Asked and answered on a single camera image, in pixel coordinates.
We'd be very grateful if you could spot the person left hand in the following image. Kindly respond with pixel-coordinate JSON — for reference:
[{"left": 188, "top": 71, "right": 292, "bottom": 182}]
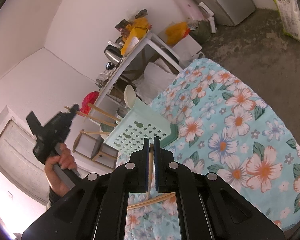
[{"left": 44, "top": 143, "right": 77, "bottom": 197}]

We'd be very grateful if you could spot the floral blue table cover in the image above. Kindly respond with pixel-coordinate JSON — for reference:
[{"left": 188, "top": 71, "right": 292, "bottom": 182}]
[{"left": 116, "top": 58, "right": 300, "bottom": 240}]

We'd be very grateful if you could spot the pink ironing board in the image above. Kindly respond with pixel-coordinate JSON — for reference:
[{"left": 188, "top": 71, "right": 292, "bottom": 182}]
[{"left": 174, "top": 0, "right": 205, "bottom": 22}]

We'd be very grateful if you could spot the red plastic bag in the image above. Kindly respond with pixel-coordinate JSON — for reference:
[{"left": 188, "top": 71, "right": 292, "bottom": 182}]
[{"left": 80, "top": 91, "right": 99, "bottom": 114}]

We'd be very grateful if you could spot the wooden chopstick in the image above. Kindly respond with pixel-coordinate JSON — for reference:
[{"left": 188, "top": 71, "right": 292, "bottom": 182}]
[
  {"left": 146, "top": 144, "right": 154, "bottom": 200},
  {"left": 127, "top": 193, "right": 175, "bottom": 210},
  {"left": 88, "top": 103, "right": 121, "bottom": 122},
  {"left": 76, "top": 111, "right": 117, "bottom": 127}
]

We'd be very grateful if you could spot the orange plastic bag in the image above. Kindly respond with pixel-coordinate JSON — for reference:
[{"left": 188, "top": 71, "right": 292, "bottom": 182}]
[{"left": 165, "top": 22, "right": 190, "bottom": 46}]

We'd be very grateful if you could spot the yellow bag on desk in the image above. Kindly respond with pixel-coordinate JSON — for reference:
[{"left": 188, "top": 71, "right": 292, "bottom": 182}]
[{"left": 121, "top": 17, "right": 151, "bottom": 56}]

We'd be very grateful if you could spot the mint green utensil basket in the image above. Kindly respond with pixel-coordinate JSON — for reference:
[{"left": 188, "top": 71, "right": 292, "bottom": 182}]
[{"left": 104, "top": 99, "right": 178, "bottom": 155}]

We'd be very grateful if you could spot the rice sack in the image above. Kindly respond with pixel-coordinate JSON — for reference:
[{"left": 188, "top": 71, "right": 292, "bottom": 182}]
[{"left": 274, "top": 0, "right": 300, "bottom": 42}]

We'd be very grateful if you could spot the white door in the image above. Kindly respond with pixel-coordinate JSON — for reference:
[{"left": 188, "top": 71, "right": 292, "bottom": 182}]
[{"left": 0, "top": 119, "right": 49, "bottom": 205}]

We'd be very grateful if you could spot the white pillow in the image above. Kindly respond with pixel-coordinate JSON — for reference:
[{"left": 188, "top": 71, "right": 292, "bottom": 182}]
[{"left": 133, "top": 62, "right": 176, "bottom": 105}]

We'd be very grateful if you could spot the steel electric kettle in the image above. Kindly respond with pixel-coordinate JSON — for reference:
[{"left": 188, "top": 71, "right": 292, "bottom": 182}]
[{"left": 104, "top": 45, "right": 122, "bottom": 65}]

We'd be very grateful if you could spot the white rice paddle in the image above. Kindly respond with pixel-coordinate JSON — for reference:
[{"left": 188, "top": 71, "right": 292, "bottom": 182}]
[{"left": 123, "top": 85, "right": 136, "bottom": 109}]

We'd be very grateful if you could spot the white desk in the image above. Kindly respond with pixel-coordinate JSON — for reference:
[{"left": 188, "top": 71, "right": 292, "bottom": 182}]
[{"left": 88, "top": 31, "right": 183, "bottom": 122}]

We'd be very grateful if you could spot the wooden chair black seat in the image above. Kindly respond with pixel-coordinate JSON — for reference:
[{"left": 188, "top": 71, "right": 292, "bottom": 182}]
[{"left": 72, "top": 129, "right": 119, "bottom": 171}]

